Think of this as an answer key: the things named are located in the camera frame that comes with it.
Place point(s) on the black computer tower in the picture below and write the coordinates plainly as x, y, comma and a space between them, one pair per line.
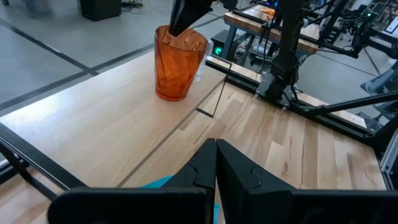
220, 46

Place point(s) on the black floor box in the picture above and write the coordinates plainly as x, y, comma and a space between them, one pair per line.
99, 9

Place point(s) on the neighbouring black robot arm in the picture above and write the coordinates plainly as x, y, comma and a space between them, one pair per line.
357, 34

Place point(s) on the red faceted plastic tumbler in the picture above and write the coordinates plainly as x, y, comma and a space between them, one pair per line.
177, 71

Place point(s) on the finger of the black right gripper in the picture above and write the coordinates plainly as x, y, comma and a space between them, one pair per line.
228, 3
186, 14

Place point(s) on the neighbouring wooden table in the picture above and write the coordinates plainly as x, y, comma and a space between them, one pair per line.
248, 25

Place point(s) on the clear plastic cup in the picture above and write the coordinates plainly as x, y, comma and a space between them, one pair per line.
207, 53

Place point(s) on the teal cloth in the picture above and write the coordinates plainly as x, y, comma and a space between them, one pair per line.
158, 183

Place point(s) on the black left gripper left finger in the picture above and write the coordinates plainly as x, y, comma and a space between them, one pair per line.
174, 205

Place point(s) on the black aluminium table frame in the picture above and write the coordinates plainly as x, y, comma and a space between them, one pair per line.
326, 109

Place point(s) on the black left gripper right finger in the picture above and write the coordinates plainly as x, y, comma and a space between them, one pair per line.
248, 202

